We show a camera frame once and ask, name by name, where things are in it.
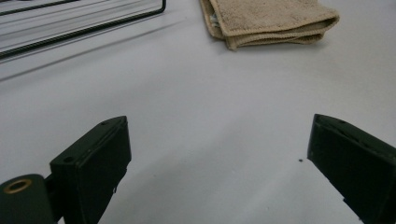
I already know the beige towel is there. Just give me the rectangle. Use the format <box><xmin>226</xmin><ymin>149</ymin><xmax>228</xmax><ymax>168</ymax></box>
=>
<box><xmin>199</xmin><ymin>0</ymin><xmax>341</xmax><ymax>51</ymax></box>

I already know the black wire rack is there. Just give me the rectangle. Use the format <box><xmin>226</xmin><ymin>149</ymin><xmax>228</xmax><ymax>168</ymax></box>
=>
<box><xmin>0</xmin><ymin>0</ymin><xmax>167</xmax><ymax>61</ymax></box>

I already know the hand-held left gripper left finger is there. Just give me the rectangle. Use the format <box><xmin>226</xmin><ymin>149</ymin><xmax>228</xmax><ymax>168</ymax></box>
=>
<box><xmin>49</xmin><ymin>115</ymin><xmax>133</xmax><ymax>224</ymax></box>

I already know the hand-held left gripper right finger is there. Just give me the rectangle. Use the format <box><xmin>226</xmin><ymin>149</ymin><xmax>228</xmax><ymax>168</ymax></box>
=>
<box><xmin>306</xmin><ymin>113</ymin><xmax>396</xmax><ymax>224</ymax></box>

